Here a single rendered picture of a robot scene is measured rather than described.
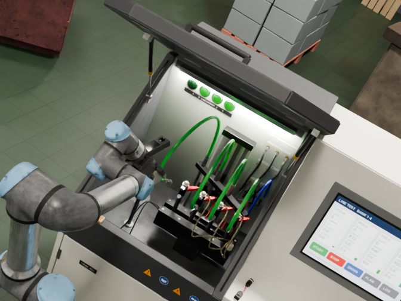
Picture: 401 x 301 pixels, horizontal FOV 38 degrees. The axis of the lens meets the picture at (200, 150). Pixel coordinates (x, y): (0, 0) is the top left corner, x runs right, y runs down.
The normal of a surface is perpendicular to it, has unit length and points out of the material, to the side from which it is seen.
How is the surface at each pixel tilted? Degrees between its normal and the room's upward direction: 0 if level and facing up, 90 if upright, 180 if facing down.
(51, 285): 7
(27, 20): 90
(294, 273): 76
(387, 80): 90
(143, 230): 0
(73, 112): 0
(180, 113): 90
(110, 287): 90
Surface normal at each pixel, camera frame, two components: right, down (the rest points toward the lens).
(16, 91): 0.34, -0.73
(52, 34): 0.06, 0.64
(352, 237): -0.30, 0.26
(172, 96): -0.39, 0.45
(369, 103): -0.60, 0.31
